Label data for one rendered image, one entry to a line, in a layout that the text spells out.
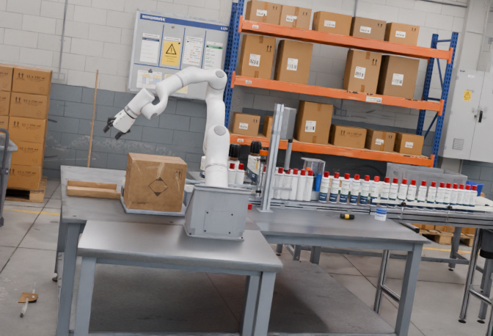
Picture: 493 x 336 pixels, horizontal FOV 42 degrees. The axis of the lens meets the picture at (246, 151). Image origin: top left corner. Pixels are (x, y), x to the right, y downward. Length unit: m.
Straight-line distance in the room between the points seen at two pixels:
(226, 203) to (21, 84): 4.19
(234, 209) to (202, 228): 0.18
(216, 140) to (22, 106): 3.94
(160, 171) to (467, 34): 6.58
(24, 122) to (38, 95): 0.32
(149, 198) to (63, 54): 5.09
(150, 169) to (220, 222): 0.56
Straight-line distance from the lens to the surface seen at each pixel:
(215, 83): 3.60
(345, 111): 8.76
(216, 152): 3.34
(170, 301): 4.06
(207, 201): 3.14
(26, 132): 7.05
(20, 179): 7.13
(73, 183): 4.05
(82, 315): 2.97
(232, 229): 3.20
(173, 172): 3.52
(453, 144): 9.05
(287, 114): 3.91
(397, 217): 4.49
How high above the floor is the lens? 1.65
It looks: 7 degrees down
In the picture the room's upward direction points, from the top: 8 degrees clockwise
